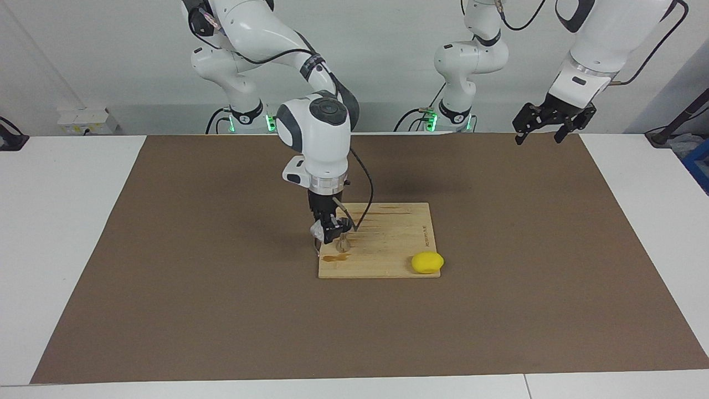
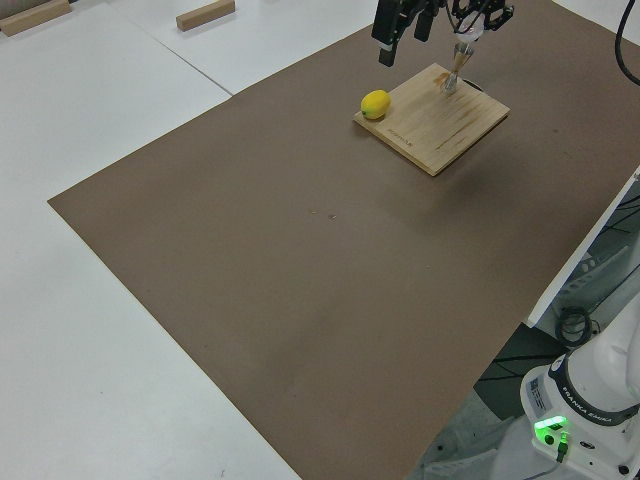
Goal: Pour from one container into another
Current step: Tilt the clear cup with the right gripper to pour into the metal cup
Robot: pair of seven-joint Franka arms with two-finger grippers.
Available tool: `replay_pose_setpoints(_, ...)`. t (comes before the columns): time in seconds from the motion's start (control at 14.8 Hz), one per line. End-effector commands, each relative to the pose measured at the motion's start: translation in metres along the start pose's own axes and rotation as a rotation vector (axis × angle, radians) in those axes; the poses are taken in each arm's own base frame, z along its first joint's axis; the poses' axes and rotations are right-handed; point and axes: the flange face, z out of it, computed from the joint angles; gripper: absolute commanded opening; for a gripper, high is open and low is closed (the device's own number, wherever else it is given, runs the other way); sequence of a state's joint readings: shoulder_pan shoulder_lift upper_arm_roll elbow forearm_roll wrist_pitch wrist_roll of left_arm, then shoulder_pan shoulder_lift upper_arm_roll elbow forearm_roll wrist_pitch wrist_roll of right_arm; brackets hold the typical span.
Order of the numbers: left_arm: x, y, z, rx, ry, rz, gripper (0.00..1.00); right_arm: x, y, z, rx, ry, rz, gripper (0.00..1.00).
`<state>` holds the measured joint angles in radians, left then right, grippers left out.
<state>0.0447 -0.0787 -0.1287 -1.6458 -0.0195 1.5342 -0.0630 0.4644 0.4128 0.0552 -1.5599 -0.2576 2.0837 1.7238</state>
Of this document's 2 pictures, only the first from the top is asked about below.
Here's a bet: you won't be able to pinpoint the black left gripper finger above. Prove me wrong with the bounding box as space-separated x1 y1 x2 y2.
555 105 598 144
512 101 547 146

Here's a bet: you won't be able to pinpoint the wooden cutting board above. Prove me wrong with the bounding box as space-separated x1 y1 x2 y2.
313 202 441 279

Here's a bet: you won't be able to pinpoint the black stand leg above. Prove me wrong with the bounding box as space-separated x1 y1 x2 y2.
645 88 709 148

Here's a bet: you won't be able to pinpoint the yellow lemon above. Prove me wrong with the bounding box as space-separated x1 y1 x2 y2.
411 251 445 275

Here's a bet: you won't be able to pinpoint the clear plastic bag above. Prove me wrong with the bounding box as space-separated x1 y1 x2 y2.
667 133 701 161

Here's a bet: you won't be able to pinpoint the blue crate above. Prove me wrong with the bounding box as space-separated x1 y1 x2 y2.
681 139 709 195

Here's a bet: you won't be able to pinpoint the brown table mat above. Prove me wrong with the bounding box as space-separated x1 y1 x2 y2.
30 132 709 385

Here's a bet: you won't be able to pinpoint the white power strip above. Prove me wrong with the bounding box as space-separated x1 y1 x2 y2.
57 107 120 135

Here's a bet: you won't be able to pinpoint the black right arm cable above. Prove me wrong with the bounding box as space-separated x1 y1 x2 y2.
233 47 375 233

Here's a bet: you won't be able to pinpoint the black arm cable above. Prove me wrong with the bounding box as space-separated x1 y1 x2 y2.
496 0 693 89
233 47 375 233

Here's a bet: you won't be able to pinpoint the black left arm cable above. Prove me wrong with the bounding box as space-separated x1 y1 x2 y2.
496 0 693 89

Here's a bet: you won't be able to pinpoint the black left base cables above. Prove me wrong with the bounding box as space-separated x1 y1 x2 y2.
393 83 446 132

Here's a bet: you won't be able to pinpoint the black base cables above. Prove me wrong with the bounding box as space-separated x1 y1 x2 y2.
393 83 446 132
206 108 233 135

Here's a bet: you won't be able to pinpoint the black right base cables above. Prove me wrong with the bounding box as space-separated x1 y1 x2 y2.
206 108 233 135

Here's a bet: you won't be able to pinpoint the black clamp mount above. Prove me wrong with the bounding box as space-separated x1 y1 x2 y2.
0 116 29 151

